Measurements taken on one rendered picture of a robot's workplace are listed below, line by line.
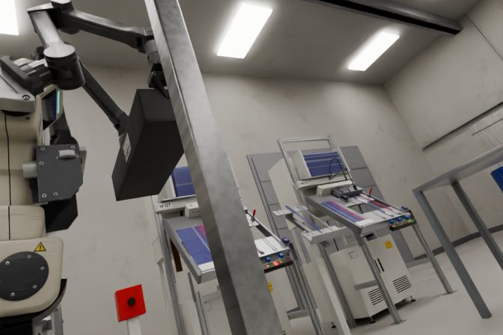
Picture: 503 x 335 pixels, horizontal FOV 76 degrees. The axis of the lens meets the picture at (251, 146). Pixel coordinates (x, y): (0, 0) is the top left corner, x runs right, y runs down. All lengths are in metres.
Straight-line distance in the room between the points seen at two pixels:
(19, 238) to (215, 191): 0.72
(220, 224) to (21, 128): 0.85
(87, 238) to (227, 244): 4.70
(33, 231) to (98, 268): 3.93
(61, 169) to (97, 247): 3.97
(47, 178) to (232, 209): 0.75
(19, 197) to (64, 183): 0.12
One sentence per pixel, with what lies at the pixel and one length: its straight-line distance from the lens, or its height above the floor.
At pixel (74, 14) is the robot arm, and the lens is 1.34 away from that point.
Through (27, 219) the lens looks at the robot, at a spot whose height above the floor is 0.85.
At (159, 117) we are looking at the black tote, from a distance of 0.93.
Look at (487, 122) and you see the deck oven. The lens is 6.93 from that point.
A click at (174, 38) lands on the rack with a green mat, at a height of 0.79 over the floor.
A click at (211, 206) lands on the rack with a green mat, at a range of 0.27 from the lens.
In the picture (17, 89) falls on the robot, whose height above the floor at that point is 1.14.
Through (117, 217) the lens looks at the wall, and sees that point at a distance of 5.06.
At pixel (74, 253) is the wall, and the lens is 4.90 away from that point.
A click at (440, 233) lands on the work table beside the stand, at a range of 2.39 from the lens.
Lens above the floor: 0.53
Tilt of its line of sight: 23 degrees up
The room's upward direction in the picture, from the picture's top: 20 degrees counter-clockwise
